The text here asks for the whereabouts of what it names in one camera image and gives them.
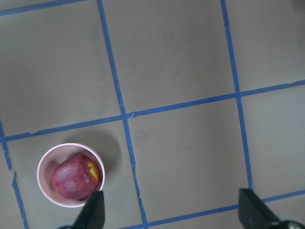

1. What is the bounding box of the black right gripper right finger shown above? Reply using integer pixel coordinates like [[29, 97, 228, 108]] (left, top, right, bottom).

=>
[[238, 187, 305, 229]]

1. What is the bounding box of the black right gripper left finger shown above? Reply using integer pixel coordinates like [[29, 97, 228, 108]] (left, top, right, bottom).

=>
[[72, 191, 105, 229]]

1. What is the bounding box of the red apple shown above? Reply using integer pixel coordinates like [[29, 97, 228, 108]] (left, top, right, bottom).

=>
[[52, 155, 101, 200]]

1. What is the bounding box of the pink bowl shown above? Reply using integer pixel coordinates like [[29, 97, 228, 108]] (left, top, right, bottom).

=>
[[37, 143, 105, 208]]

